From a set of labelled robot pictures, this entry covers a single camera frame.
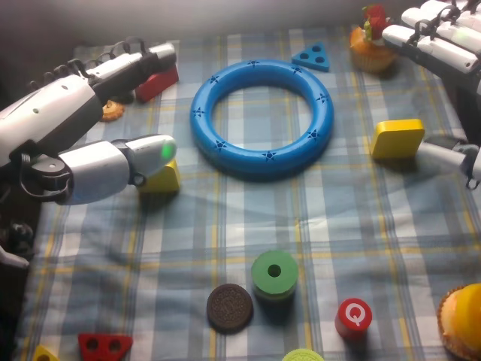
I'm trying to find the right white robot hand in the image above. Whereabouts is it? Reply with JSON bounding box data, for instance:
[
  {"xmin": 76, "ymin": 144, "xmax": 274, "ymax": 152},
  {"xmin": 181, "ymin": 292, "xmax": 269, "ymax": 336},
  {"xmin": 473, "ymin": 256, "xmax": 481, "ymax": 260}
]
[{"xmin": 382, "ymin": 0, "xmax": 481, "ymax": 190}]

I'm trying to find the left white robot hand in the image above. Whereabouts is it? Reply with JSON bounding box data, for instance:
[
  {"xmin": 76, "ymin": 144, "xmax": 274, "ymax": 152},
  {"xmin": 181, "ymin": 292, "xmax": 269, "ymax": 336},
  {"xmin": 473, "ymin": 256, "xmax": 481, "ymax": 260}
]
[{"xmin": 0, "ymin": 36, "xmax": 178, "ymax": 207}]

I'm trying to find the yellow rounded block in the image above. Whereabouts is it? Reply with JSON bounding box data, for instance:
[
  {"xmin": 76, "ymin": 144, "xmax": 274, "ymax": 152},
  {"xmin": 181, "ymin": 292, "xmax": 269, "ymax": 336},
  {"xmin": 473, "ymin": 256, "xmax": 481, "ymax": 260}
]
[{"xmin": 369, "ymin": 118, "xmax": 426, "ymax": 161}]

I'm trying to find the yellow block with slanted top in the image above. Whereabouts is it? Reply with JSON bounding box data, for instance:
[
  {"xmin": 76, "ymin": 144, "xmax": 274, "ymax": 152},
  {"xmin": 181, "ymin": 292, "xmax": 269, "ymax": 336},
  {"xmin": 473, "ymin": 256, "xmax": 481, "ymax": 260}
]
[{"xmin": 138, "ymin": 157, "xmax": 182, "ymax": 195}]

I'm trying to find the cupcake with red topping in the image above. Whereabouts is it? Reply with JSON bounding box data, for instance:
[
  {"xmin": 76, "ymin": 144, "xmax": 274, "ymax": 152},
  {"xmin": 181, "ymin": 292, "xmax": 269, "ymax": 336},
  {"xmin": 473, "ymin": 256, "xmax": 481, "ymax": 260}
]
[{"xmin": 348, "ymin": 3, "xmax": 398, "ymax": 74}]

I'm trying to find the red wooden block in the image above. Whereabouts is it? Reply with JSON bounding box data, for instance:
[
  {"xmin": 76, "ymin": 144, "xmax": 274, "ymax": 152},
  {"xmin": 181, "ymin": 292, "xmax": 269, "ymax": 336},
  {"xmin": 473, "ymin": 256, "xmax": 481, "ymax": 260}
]
[{"xmin": 134, "ymin": 65, "xmax": 180, "ymax": 103}]

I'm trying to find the blue triangle block with holes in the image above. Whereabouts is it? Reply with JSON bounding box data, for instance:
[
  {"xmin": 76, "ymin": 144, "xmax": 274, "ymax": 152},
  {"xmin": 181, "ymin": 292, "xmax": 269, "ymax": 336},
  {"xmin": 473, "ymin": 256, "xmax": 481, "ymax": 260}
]
[{"xmin": 291, "ymin": 41, "xmax": 331, "ymax": 73}]

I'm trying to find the red block with holes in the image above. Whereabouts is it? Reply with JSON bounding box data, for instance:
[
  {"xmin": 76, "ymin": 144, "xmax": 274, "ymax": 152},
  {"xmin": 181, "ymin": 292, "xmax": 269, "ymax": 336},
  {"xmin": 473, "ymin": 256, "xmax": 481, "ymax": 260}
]
[{"xmin": 77, "ymin": 332, "xmax": 134, "ymax": 361}]

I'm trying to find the yellow block with hole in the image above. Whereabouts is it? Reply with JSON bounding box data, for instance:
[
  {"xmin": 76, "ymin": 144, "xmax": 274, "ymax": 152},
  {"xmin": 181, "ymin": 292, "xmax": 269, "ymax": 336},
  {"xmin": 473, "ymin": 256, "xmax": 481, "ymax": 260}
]
[{"xmin": 32, "ymin": 344, "xmax": 61, "ymax": 361}]

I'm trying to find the yellow cupcake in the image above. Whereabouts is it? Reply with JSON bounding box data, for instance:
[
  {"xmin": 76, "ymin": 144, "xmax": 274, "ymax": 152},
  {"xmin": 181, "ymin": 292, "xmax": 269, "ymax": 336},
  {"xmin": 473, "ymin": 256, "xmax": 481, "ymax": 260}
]
[{"xmin": 436, "ymin": 282, "xmax": 481, "ymax": 361}]

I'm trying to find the round tan biscuit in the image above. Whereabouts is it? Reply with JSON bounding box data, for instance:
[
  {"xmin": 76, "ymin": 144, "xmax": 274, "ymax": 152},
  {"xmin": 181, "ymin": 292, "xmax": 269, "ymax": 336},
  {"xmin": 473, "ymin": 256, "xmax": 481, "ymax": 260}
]
[{"xmin": 101, "ymin": 99, "xmax": 126, "ymax": 123}]

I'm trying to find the blue plaid cloth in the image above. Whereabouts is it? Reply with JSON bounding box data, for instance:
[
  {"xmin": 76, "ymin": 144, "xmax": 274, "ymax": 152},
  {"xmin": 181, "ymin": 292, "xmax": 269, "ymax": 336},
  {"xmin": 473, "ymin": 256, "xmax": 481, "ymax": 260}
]
[{"xmin": 14, "ymin": 28, "xmax": 481, "ymax": 361}]

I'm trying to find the green cylinder with hole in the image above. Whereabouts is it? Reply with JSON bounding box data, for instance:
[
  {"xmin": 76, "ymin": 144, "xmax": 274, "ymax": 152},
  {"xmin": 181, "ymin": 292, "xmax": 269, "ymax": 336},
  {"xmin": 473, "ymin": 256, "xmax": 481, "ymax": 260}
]
[{"xmin": 250, "ymin": 250, "xmax": 301, "ymax": 302}]

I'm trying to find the chocolate sandwich cookie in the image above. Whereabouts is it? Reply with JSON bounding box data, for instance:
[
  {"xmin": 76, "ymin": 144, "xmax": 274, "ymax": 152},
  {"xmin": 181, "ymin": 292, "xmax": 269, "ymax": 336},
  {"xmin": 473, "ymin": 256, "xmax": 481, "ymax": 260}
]
[{"xmin": 206, "ymin": 283, "xmax": 254, "ymax": 334}]

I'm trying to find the red cylinder with letter Q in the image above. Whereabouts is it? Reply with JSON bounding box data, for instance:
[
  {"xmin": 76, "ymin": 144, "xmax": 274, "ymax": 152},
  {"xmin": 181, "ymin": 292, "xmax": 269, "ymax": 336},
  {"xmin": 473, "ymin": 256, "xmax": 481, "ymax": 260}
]
[{"xmin": 334, "ymin": 297, "xmax": 374, "ymax": 340}]

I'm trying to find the green sandwich cookie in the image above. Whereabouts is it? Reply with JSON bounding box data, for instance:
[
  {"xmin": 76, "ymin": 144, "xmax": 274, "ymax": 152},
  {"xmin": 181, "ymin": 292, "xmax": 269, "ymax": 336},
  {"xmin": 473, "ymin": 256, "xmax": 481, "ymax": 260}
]
[{"xmin": 280, "ymin": 347, "xmax": 326, "ymax": 361}]

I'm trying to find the large blue ring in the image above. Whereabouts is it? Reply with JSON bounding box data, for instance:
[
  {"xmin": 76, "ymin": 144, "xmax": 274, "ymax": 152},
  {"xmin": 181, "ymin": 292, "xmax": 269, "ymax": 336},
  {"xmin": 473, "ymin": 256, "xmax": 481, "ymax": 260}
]
[{"xmin": 189, "ymin": 59, "xmax": 335, "ymax": 182}]

